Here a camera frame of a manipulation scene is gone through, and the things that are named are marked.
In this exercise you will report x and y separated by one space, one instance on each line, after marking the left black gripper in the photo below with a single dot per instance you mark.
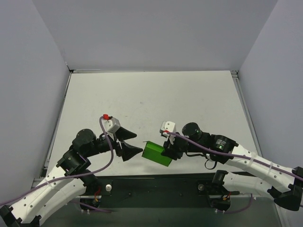
119 145

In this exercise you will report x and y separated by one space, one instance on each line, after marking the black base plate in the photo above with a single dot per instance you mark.
157 191

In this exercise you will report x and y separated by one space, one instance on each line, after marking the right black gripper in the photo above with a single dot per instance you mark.
172 148

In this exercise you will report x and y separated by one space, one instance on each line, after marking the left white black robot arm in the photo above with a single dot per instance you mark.
69 178

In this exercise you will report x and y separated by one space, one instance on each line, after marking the aluminium frame rail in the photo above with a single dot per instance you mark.
236 80

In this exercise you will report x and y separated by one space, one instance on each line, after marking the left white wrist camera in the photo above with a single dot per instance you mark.
110 124

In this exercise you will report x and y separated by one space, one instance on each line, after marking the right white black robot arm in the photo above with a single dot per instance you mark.
281 184

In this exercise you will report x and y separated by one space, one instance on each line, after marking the green paper box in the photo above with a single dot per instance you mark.
153 152

